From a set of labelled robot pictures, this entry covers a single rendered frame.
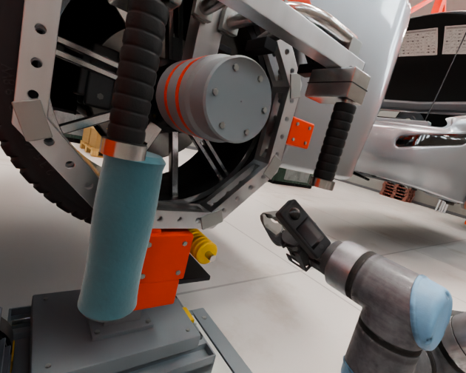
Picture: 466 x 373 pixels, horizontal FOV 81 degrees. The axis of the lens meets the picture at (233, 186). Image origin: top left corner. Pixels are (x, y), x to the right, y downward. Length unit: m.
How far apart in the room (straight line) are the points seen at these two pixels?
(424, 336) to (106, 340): 0.69
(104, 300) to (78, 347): 0.38
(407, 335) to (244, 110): 0.40
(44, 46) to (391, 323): 0.62
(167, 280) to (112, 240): 0.25
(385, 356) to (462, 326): 0.15
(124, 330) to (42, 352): 0.18
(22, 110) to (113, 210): 0.19
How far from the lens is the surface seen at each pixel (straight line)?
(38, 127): 0.49
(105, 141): 0.29
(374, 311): 0.49
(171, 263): 0.62
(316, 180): 0.49
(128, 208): 0.40
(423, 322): 0.47
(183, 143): 0.80
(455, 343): 0.60
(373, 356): 0.52
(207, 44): 0.58
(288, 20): 0.43
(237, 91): 0.42
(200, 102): 0.40
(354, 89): 0.50
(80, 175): 0.51
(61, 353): 0.83
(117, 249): 0.43
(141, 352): 0.83
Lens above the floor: 0.79
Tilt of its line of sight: 10 degrees down
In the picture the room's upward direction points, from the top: 14 degrees clockwise
